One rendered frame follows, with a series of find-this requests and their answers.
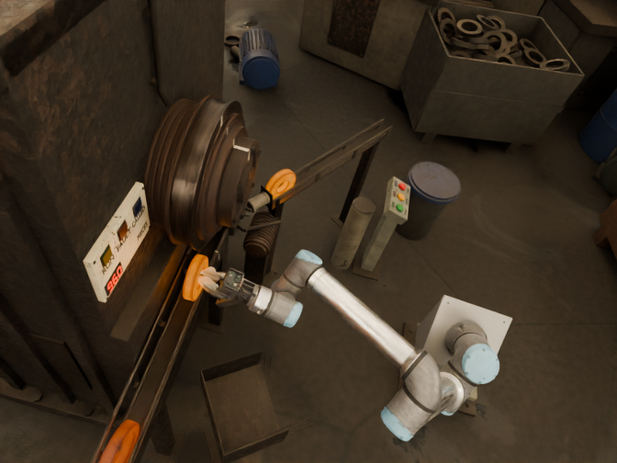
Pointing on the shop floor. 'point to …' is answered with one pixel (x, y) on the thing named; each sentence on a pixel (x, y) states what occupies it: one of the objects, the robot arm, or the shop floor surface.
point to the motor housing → (259, 247)
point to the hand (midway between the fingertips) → (196, 274)
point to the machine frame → (87, 189)
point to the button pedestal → (363, 265)
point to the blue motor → (258, 60)
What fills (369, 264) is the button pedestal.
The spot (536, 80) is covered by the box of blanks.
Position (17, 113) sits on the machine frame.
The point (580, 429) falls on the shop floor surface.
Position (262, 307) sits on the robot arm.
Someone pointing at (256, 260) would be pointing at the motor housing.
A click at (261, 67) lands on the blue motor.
